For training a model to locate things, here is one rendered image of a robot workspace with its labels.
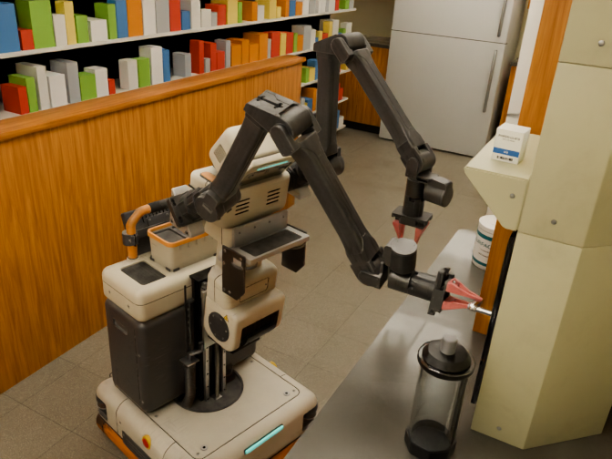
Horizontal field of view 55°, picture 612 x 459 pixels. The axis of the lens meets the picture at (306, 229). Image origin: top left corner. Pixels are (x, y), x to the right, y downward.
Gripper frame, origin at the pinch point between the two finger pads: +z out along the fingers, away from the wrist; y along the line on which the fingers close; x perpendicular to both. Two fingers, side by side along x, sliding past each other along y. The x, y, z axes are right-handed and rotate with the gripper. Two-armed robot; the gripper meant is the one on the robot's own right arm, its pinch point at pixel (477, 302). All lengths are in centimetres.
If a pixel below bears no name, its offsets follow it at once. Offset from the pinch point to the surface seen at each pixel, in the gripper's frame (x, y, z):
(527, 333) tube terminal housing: -11.0, -0.3, 11.7
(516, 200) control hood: -18.5, 24.1, 4.0
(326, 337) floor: 152, -78, -86
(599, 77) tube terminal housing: -25, 46, 12
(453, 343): -20.6, -4.0, 0.1
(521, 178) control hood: -19.5, 28.2, 3.8
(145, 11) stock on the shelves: 150, 72, -240
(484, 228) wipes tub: 64, 9, -11
